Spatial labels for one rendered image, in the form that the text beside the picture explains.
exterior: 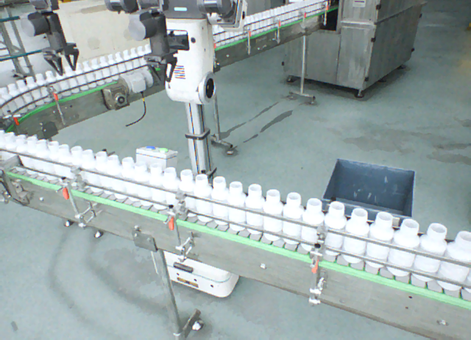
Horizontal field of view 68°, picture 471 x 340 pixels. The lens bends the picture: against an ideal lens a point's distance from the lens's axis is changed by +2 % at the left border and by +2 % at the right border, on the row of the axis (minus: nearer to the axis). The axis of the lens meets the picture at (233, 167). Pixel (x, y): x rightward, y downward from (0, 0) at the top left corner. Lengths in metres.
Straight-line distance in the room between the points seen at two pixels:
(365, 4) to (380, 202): 3.10
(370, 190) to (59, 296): 1.91
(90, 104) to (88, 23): 2.58
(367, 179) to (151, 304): 1.42
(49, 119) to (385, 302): 2.07
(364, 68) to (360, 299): 3.72
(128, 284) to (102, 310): 0.21
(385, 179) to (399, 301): 0.66
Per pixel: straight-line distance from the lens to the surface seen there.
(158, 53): 1.13
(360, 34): 4.54
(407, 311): 1.14
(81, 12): 5.00
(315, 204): 1.01
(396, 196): 1.67
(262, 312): 2.15
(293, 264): 1.10
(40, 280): 2.70
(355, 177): 1.64
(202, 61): 1.64
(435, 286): 1.09
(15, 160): 1.69
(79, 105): 2.53
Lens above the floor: 1.78
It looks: 33 degrees down
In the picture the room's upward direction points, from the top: 4 degrees counter-clockwise
